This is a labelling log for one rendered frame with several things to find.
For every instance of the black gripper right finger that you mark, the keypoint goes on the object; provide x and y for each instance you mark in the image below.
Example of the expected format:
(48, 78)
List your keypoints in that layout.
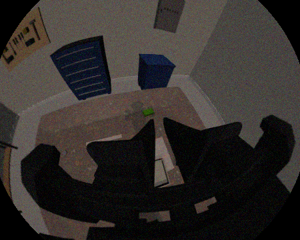
(190, 145)

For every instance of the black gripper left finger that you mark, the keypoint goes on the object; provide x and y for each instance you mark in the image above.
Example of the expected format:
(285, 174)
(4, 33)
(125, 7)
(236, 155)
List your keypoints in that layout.
(140, 150)

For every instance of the small green block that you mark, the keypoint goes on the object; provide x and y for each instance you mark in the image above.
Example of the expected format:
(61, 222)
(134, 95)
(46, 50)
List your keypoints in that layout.
(148, 112)

